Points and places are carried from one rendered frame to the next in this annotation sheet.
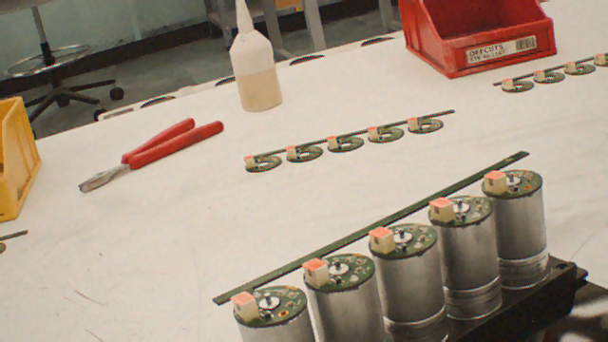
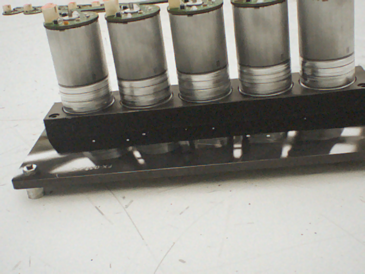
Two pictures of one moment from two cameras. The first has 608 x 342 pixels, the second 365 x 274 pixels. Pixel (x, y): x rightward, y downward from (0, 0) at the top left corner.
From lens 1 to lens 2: 0.20 m
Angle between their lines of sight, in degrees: 33
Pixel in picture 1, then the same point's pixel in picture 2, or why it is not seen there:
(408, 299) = (181, 52)
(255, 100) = not seen: outside the picture
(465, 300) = (244, 76)
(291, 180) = not seen: hidden behind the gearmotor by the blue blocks
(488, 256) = (266, 42)
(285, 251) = not seen: hidden behind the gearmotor
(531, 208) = (325, 13)
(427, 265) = (197, 27)
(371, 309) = (140, 45)
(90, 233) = (163, 11)
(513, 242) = (306, 42)
